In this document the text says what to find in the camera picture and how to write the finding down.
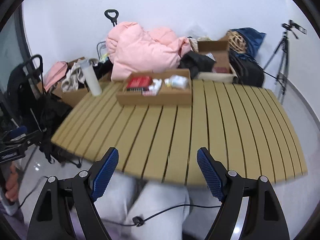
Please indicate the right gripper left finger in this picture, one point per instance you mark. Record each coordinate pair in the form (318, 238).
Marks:
(101, 172)

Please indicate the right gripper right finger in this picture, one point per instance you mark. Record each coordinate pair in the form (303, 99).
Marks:
(214, 173)

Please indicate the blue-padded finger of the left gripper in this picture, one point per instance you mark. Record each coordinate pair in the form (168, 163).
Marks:
(18, 132)

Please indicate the red rectangular box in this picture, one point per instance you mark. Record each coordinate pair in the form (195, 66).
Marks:
(139, 84)

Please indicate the white spray bottle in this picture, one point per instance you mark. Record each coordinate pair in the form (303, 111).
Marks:
(156, 84)

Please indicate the pink cartoon notebook case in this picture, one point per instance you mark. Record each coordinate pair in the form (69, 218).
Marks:
(150, 93)

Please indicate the person's left hand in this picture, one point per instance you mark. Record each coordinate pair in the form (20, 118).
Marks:
(12, 185)

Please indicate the black folding cart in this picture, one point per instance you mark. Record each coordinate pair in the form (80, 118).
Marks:
(40, 112)

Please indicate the person's grey trousers legs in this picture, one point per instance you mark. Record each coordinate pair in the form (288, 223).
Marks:
(132, 209)

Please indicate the folding slatted camping table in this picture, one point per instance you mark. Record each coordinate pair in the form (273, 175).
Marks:
(245, 128)

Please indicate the cardboard box with clothes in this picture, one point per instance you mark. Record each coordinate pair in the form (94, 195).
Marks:
(70, 98)

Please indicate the pink bag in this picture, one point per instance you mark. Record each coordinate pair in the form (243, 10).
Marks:
(55, 74)

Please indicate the beige clothing bundle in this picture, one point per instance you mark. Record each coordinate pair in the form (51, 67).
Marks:
(74, 78)

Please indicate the white insulated water bottle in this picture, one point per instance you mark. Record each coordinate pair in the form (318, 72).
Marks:
(90, 77)

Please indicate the brown cardboard tray box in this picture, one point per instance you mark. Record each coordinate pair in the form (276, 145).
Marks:
(166, 96)

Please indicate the black backpack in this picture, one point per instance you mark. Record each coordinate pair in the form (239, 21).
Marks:
(247, 70)

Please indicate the black garment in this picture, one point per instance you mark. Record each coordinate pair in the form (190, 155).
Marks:
(196, 63)

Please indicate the open cardboard box behind table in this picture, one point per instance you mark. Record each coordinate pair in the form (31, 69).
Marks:
(222, 70)

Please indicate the pink puffy down jacket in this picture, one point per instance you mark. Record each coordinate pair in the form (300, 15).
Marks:
(133, 49)

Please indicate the woven rattan ball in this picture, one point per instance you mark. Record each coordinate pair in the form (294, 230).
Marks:
(237, 42)

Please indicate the dark blue fabric bag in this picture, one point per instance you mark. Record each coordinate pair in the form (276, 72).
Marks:
(254, 40)

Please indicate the grey metal chair frame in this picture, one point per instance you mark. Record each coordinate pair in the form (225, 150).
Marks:
(102, 51)

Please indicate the black cart handle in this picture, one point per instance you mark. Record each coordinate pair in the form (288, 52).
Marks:
(112, 15)

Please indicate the black camera tripod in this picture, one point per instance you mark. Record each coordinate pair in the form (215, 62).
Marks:
(281, 78)

